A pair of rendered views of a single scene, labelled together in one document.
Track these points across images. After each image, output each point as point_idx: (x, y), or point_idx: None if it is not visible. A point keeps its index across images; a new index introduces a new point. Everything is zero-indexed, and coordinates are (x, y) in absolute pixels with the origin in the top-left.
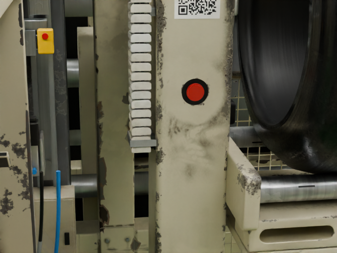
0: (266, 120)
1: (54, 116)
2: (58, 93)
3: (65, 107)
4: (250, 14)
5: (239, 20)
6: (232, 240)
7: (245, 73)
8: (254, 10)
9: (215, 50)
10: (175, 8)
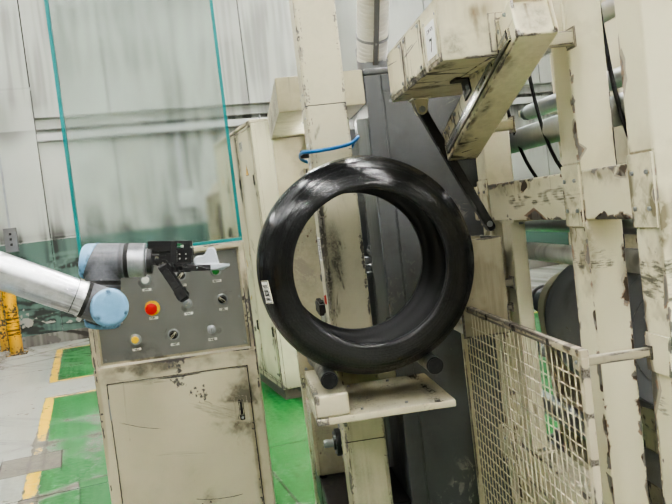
0: (362, 328)
1: (378, 312)
2: (388, 300)
3: (390, 309)
4: (423, 262)
5: (421, 266)
6: (489, 455)
7: (407, 302)
8: (443, 260)
9: (324, 278)
10: (319, 255)
